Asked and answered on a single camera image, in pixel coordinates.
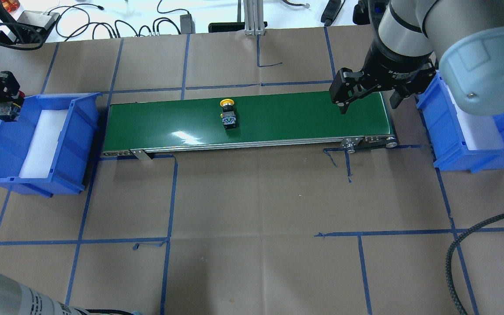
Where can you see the white foam pad left bin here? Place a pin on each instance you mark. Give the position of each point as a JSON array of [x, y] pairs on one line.
[[43, 146]]

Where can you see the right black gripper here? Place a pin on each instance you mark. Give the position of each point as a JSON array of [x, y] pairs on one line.
[[393, 61]]

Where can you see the aluminium frame post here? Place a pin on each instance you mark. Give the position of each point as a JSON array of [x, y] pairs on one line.
[[253, 15]]

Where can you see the green conveyor belt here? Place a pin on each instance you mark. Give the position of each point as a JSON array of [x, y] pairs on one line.
[[140, 129]]

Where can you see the right blue plastic bin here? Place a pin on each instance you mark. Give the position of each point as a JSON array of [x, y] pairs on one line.
[[460, 141]]

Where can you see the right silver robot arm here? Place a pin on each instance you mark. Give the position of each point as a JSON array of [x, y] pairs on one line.
[[462, 40]]

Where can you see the red push button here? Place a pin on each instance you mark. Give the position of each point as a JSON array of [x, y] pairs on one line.
[[10, 106]]

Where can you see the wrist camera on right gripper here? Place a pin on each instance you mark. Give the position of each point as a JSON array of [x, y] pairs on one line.
[[367, 12]]

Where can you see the yellow push button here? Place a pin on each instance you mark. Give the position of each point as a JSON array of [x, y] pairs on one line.
[[228, 115]]

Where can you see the blue plastic bin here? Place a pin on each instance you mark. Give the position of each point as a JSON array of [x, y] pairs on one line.
[[73, 150], [460, 141]]

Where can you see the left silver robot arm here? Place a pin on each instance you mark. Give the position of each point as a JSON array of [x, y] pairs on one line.
[[18, 299]]

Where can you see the left blue plastic bin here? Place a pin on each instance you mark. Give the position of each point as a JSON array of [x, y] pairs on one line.
[[73, 150]]

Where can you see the black power adapter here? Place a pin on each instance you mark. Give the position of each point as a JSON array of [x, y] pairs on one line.
[[187, 25]]

